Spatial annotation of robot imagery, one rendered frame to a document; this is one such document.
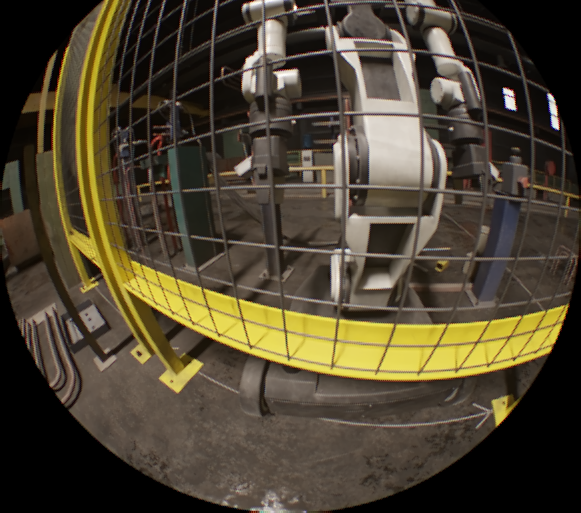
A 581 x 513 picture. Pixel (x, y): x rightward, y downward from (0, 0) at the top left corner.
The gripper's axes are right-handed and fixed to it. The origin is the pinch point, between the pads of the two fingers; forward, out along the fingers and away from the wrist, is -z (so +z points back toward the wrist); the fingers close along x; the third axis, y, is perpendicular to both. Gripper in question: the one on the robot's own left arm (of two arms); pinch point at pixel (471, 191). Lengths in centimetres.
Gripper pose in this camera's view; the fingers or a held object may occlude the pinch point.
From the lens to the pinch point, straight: 51.1
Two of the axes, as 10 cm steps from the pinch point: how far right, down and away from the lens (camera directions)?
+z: -0.2, -9.9, -1.0
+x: -1.8, 1.0, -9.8
